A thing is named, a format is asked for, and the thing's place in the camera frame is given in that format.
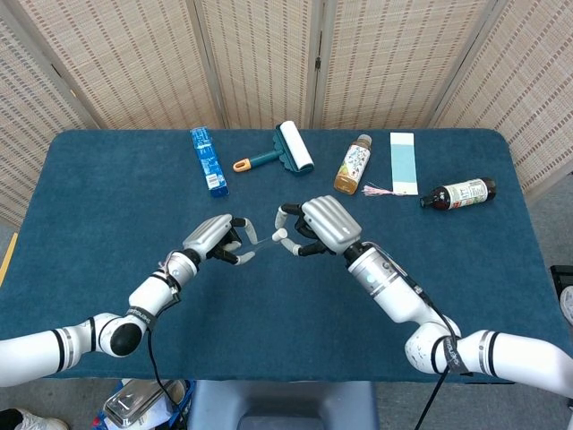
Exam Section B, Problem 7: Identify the metal lidded container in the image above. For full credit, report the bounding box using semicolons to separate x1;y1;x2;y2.
102;379;175;429

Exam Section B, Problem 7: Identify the yellow board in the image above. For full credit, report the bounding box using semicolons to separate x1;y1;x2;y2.
0;231;19;288

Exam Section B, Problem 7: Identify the teal lint roller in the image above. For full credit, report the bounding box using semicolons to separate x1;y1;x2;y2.
232;120;315;176

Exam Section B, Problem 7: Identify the black box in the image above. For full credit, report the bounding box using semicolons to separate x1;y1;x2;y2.
549;264;573;297

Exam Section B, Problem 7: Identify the dark sauce bottle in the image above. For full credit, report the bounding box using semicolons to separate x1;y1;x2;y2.
419;176;498;211

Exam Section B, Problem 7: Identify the blue carton box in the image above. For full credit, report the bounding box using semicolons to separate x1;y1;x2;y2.
190;126;230;199

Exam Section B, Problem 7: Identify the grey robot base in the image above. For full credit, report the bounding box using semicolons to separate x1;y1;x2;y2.
186;380;380;430

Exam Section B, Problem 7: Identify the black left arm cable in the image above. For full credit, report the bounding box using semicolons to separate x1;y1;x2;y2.
145;286;189;430

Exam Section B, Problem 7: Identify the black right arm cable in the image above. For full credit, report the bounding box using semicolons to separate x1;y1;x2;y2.
375;244;462;430

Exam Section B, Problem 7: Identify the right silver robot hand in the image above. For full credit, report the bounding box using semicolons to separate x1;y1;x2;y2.
274;194;363;258

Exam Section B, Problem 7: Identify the blue table cloth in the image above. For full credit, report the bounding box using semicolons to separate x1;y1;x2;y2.
0;128;568;385

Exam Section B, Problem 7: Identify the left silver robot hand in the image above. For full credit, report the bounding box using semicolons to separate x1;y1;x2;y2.
182;214;260;266

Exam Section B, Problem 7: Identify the white round object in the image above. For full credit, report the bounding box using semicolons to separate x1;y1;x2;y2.
559;284;573;326

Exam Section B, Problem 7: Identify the light blue tasselled bookmark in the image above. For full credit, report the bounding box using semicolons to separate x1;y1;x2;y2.
361;132;420;198

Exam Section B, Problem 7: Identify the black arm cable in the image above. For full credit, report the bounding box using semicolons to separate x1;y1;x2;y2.
375;244;462;430
145;286;189;430

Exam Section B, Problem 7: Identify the white sneaker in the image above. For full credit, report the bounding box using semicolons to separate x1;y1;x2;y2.
0;407;69;430

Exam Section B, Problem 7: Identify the bamboo folding screen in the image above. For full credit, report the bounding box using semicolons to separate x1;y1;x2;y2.
0;0;573;228

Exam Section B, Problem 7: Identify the blue storage crate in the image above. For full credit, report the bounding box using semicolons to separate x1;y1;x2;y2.
91;379;197;430

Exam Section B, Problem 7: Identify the amber tea bottle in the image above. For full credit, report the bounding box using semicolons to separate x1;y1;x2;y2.
333;133;374;195

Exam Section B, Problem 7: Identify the clear glass test tube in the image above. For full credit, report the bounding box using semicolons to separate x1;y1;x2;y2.
248;232;281;248

